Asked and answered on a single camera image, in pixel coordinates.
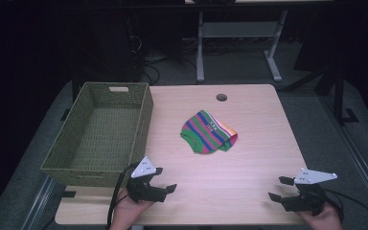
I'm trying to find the green woven basket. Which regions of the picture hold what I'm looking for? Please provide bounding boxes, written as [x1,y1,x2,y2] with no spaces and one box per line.
[40,81,154,190]

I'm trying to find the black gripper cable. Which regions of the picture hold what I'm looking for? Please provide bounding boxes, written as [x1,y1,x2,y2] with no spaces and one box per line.
[106,162,139,230]
[323,187,368,228]

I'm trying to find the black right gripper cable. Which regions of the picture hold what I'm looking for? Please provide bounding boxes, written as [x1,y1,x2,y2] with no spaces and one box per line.
[323,187,368,228]

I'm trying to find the bundle of floor cables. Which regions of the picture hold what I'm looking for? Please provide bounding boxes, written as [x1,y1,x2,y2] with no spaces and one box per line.
[127,33,199,86]

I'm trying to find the person's left hand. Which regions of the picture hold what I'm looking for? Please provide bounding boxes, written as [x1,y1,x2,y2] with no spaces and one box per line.
[108,187,155,230]

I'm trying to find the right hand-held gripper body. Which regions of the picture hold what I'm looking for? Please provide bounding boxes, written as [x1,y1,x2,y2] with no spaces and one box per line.
[281,168,338,217]

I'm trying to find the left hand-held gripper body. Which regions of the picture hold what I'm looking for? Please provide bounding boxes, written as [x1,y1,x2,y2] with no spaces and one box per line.
[126,155,168,203]

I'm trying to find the metal floor rail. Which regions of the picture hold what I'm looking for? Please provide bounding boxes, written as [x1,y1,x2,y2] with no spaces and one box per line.
[319,95,368,221]
[20,174,58,230]

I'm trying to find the grey metal table frame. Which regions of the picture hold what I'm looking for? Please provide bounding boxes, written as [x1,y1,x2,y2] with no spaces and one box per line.
[195,9,289,84]

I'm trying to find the black metal stand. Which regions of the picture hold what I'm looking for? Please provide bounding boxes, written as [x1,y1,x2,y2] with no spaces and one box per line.
[314,61,360,127]

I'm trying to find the person's right hand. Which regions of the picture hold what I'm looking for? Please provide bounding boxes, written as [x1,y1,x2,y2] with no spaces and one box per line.
[295,202,345,230]

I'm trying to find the rainbow striped sock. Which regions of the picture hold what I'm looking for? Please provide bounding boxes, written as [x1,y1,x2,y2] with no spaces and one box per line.
[180,109,239,155]

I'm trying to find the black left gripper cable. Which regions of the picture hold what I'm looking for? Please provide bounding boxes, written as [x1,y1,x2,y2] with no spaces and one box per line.
[106,162,139,230]

